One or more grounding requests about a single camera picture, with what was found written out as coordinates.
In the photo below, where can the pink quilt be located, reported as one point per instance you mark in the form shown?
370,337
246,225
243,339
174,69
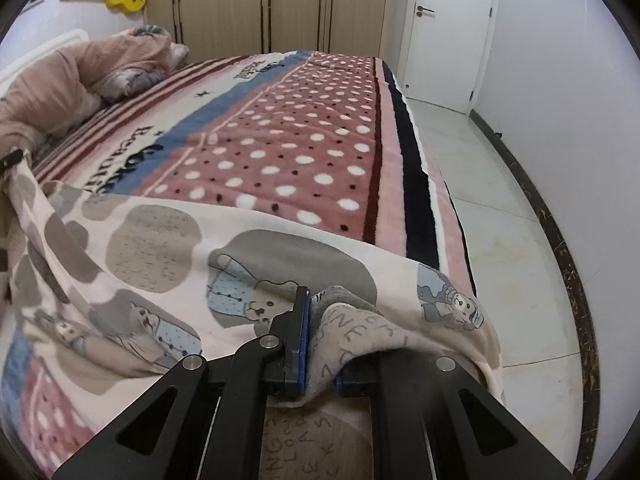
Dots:
60,75

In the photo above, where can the beige wooden wardrobe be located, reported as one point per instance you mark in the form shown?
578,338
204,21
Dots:
225,0

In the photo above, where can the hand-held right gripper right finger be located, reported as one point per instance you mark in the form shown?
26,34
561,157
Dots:
352,385

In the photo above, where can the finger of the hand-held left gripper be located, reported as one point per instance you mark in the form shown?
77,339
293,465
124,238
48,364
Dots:
11,161

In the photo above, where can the white headboard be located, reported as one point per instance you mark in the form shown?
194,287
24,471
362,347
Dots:
30,55

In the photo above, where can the white door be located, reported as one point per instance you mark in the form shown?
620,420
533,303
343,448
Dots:
450,50

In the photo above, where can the cream pants with grey patches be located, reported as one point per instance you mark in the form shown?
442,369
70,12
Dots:
165,240

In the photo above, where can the striped polka dot printed blanket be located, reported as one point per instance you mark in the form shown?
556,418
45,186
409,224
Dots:
300,135

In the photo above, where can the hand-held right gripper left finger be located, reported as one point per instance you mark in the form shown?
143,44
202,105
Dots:
302,340

